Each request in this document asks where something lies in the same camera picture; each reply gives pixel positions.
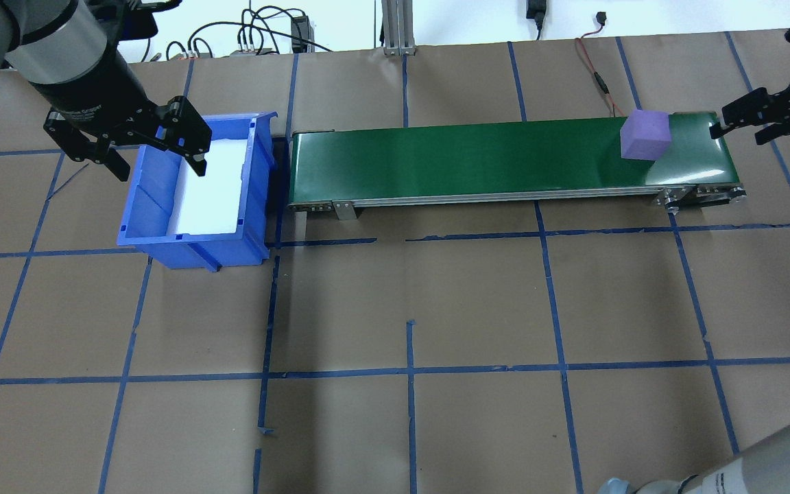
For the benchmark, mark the purple foam cube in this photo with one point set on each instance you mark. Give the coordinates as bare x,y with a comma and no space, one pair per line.
644,136

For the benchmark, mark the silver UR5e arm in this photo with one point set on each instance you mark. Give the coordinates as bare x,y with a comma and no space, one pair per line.
59,34
765,460

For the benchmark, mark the blue plastic storage bin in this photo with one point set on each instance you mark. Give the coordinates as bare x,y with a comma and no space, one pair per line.
145,219

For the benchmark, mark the small black plug adapter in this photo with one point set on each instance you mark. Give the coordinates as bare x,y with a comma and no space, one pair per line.
537,10

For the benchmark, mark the green conveyor belt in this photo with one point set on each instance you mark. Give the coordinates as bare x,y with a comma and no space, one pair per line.
470,158

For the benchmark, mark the aluminium profile post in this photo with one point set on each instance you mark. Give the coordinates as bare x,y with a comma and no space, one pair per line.
398,27

